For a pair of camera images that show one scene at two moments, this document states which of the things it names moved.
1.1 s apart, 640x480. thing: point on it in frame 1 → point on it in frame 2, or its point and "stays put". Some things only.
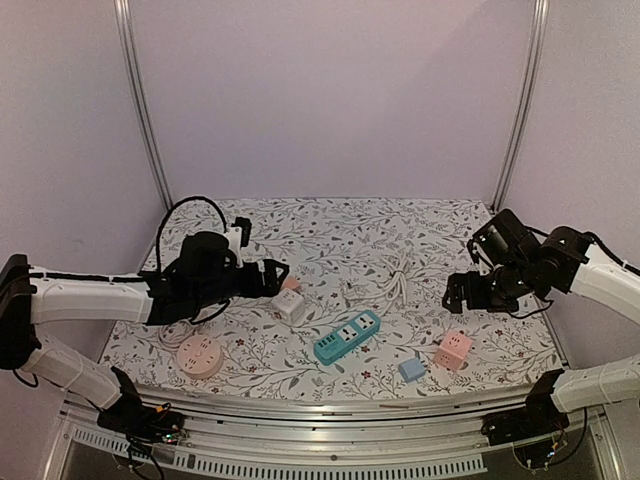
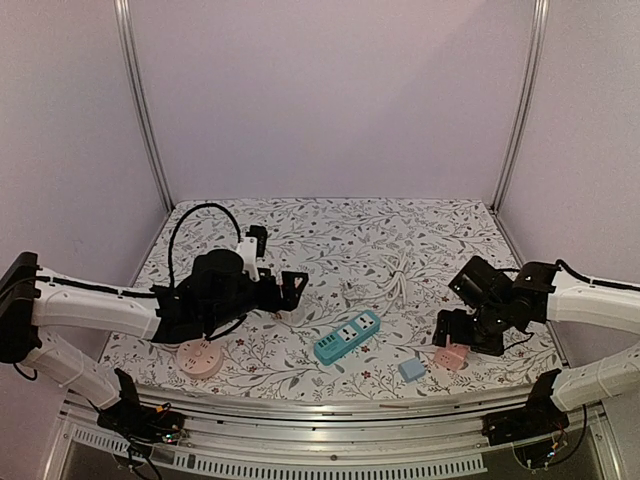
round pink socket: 200,357 stays put
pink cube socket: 453,349 stays put
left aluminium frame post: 122,14 stays put
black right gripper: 470,292 → 451,322
